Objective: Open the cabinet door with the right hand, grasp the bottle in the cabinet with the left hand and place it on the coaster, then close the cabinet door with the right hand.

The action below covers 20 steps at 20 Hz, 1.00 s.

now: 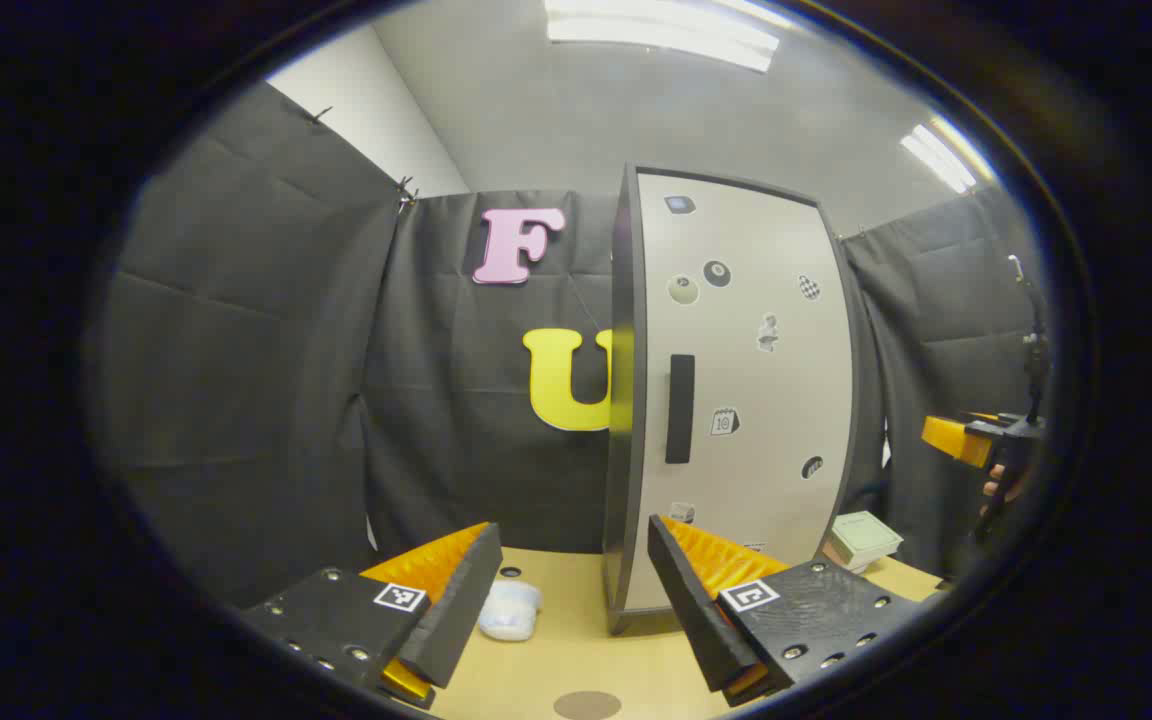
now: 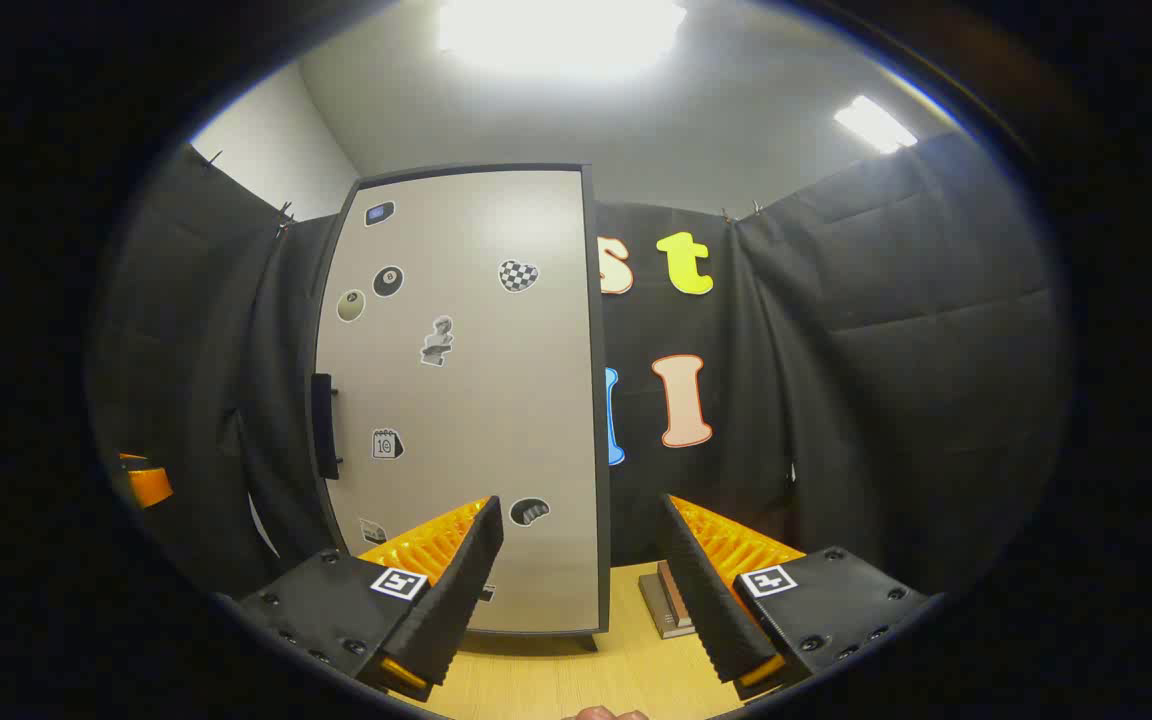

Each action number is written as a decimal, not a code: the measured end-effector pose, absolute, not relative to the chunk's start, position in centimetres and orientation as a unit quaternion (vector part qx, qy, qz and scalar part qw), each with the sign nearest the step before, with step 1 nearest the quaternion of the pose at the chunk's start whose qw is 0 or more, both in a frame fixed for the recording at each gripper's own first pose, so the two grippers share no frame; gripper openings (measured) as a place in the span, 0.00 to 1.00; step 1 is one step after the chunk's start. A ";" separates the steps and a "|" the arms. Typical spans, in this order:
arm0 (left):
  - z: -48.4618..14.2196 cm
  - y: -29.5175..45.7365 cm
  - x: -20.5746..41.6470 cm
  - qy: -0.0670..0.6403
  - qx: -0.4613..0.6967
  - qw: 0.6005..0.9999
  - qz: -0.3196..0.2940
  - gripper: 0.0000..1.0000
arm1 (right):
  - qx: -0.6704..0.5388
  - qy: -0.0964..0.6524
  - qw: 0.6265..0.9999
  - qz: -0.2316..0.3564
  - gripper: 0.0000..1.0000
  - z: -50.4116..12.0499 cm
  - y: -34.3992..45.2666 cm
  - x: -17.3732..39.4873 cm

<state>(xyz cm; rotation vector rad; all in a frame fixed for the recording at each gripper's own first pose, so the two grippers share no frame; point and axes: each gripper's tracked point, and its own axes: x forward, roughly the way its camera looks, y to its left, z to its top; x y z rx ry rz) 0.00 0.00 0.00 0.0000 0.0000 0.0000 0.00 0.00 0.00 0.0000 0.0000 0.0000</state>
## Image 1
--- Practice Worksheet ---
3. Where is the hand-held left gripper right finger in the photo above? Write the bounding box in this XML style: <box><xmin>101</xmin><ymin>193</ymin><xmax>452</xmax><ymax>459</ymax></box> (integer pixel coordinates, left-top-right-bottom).
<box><xmin>647</xmin><ymin>514</ymin><xmax>922</xmax><ymax>708</ymax></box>

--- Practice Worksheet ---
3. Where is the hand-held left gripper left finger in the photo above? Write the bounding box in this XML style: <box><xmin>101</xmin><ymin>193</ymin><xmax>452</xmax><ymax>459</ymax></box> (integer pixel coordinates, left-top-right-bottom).
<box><xmin>241</xmin><ymin>521</ymin><xmax>504</xmax><ymax>711</ymax></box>

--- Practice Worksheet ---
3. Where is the round brown coaster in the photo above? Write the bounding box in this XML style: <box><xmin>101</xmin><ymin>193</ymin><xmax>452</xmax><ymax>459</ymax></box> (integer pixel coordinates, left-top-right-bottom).
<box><xmin>553</xmin><ymin>690</ymin><xmax>623</xmax><ymax>720</ymax></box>

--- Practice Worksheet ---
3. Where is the black door handle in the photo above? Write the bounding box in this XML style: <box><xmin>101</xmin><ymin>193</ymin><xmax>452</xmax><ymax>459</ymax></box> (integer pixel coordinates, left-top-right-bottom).
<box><xmin>665</xmin><ymin>354</ymin><xmax>696</xmax><ymax>465</ymax></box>

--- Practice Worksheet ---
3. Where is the grey cabinet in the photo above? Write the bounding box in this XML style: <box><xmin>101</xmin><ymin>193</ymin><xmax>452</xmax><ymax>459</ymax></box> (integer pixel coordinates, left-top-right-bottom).
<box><xmin>603</xmin><ymin>163</ymin><xmax>862</xmax><ymax>636</ymax></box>

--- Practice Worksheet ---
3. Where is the crumpled white cloth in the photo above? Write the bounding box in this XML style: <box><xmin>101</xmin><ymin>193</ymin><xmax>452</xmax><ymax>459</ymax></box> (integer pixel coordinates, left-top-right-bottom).
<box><xmin>477</xmin><ymin>581</ymin><xmax>543</xmax><ymax>642</ymax></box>

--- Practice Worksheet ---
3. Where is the pale green box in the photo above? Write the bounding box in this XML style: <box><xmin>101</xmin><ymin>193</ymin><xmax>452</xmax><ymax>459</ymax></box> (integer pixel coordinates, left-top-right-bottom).
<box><xmin>829</xmin><ymin>511</ymin><xmax>904</xmax><ymax>573</ymax></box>

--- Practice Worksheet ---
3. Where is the narrow ceiling light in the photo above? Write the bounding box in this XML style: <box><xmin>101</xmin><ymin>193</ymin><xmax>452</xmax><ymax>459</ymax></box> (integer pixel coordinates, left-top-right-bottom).
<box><xmin>899</xmin><ymin>117</ymin><xmax>982</xmax><ymax>195</ymax></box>

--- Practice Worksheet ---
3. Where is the black backdrop cloth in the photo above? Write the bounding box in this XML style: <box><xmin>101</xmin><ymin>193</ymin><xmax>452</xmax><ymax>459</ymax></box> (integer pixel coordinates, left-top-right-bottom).
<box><xmin>96</xmin><ymin>80</ymin><xmax>1047</xmax><ymax>611</ymax></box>

